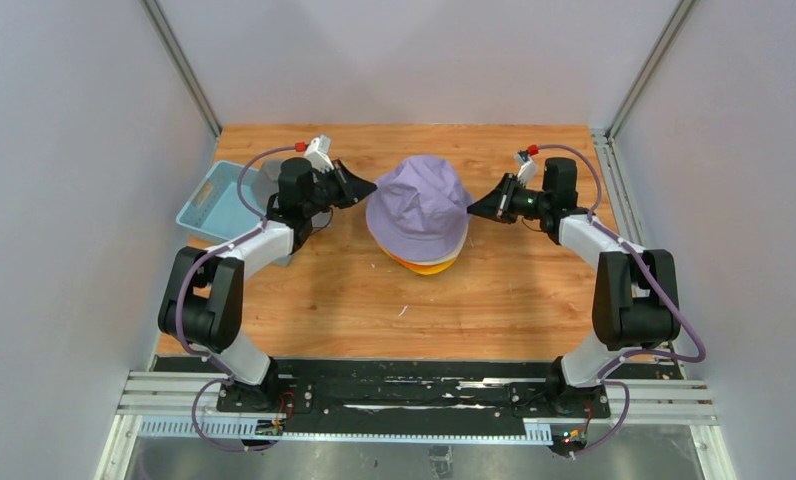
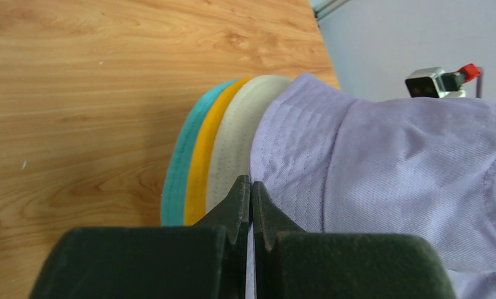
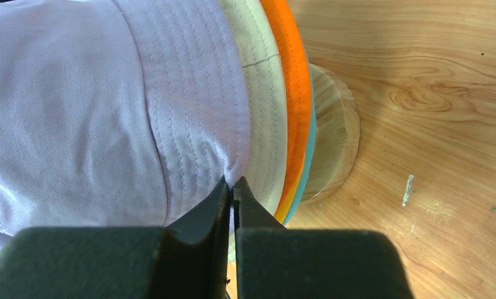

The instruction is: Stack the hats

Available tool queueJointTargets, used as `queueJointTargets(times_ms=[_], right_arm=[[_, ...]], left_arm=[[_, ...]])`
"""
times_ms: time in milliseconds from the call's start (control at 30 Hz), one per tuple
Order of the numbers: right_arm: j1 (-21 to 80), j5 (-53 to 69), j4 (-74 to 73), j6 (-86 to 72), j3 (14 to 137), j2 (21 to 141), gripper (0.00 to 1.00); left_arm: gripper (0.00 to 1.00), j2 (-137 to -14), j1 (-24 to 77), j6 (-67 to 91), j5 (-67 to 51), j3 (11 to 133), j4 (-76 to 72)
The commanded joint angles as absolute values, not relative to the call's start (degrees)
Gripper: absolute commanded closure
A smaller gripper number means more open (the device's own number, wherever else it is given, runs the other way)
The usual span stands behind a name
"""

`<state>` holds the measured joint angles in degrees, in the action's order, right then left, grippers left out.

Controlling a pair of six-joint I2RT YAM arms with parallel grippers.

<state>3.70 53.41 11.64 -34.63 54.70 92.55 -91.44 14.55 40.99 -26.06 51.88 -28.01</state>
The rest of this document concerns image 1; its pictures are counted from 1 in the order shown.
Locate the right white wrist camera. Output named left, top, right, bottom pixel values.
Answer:
left=514, top=145, right=539, bottom=187

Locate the orange bucket hat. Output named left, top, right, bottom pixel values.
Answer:
left=380, top=246, right=438, bottom=273

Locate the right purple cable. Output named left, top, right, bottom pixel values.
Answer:
left=535, top=143, right=708, bottom=458

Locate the lavender hat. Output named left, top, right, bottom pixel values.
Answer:
left=365, top=154, right=473, bottom=260

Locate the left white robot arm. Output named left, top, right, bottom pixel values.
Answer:
left=158, top=157, right=377, bottom=413

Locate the yellow bucket hat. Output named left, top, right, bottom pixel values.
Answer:
left=396, top=258, right=456, bottom=276

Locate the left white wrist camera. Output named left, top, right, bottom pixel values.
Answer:
left=294, top=134, right=335, bottom=173

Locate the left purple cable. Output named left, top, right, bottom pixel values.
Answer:
left=173, top=145, right=307, bottom=454

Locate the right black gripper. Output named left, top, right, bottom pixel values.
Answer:
left=468, top=174, right=551, bottom=226

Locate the purple cable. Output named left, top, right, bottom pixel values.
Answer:
left=535, top=143, right=708, bottom=458
left=173, top=145, right=307, bottom=454

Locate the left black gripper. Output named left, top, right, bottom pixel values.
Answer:
left=302, top=160, right=375, bottom=218

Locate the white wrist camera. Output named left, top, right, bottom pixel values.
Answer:
left=294, top=134, right=335, bottom=173
left=514, top=145, right=539, bottom=187

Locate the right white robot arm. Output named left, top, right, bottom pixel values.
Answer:
left=467, top=158, right=681, bottom=417

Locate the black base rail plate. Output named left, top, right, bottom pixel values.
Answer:
left=151, top=355, right=647, bottom=446

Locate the light blue plastic basket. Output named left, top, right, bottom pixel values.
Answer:
left=176, top=160, right=269, bottom=245

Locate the beige hat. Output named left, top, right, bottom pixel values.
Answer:
left=408, top=230, right=468, bottom=263

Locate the grey hat in basket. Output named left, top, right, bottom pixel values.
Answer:
left=251, top=158, right=283, bottom=214

